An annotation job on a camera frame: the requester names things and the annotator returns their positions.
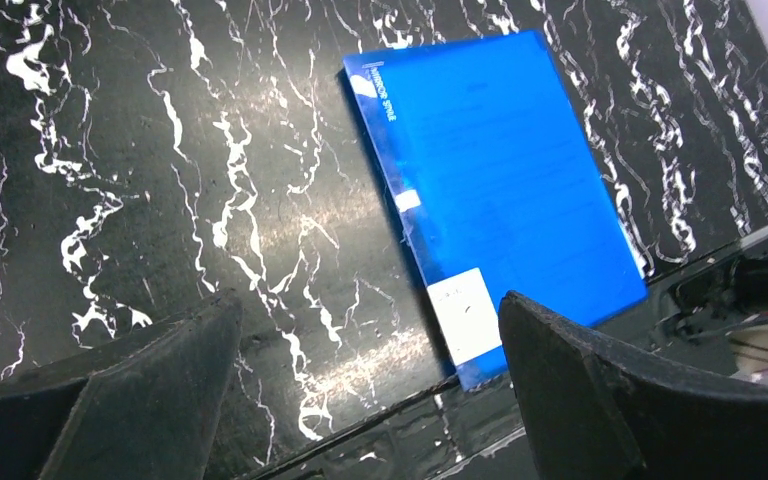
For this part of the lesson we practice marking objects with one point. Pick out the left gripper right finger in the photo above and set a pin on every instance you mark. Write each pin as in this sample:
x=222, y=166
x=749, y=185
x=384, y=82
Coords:
x=595, y=407

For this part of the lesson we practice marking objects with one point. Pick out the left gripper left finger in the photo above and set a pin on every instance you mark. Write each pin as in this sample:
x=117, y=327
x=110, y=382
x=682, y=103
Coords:
x=143, y=406

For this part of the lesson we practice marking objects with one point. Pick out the blue plastic folder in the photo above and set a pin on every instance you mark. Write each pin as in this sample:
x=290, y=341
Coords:
x=495, y=187

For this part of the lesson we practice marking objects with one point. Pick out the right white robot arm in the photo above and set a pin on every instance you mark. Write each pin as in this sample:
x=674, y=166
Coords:
x=726, y=303

